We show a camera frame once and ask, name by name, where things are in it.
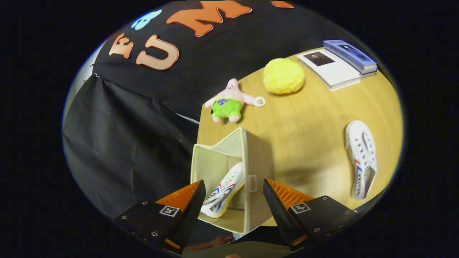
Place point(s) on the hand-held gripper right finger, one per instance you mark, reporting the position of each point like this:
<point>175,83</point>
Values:
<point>281,218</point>

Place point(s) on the thin white book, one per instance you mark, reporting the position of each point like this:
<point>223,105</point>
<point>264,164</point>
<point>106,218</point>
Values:
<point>369,75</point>

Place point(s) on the white canvas shoe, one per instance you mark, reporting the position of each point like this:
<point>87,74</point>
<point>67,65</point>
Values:
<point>226,186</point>
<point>360,157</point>

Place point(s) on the pink starfish plush toy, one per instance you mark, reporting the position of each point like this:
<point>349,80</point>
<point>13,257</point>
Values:
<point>229,95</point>

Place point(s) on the yellow plush bread toy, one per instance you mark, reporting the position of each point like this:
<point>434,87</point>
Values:
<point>283,76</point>

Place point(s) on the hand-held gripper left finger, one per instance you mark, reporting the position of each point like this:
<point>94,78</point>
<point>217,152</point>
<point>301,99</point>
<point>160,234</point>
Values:
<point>192,215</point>

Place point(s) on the white book with portrait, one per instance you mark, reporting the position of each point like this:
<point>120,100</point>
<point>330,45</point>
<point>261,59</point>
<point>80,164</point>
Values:
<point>333,70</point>

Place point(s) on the blue spined book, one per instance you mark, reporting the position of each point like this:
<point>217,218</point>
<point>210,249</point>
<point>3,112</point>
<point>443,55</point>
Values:
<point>365,70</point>

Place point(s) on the blue book with figure cover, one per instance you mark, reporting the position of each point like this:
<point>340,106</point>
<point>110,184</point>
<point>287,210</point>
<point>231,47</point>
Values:
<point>349,52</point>

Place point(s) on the beige fabric storage box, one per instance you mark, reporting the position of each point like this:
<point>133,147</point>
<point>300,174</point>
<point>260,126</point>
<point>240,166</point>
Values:
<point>258,157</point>

